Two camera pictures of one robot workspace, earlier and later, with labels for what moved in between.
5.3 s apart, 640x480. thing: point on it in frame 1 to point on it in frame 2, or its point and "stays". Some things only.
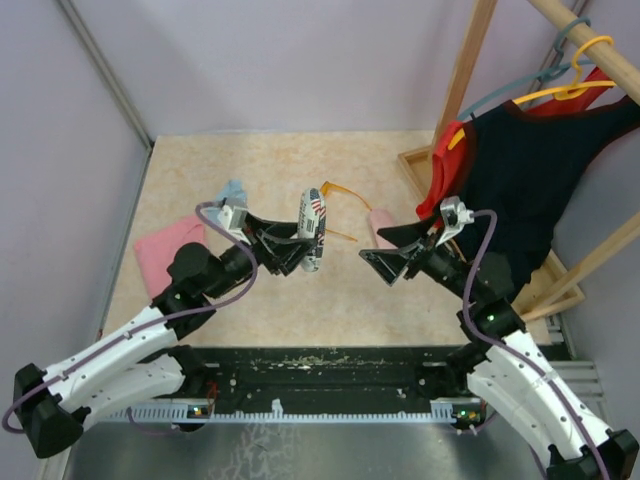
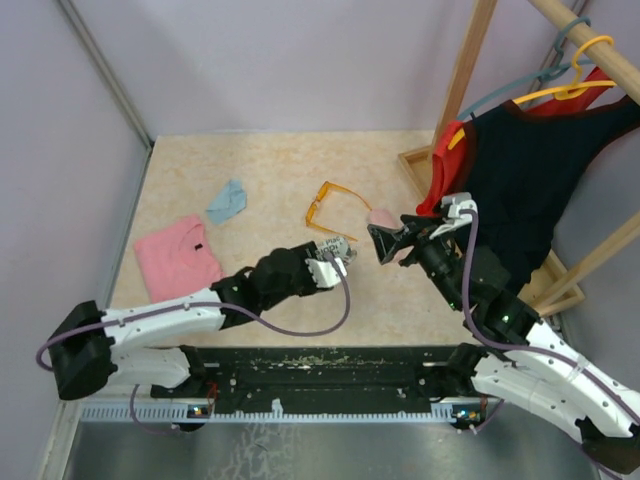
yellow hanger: x=566 y=92 stays
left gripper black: x=286 y=252 to x=305 y=252
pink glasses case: x=381 y=218 stays
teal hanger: x=558 y=68 stays
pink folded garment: x=157 y=252 stays
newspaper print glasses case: x=312 y=223 to x=338 y=246
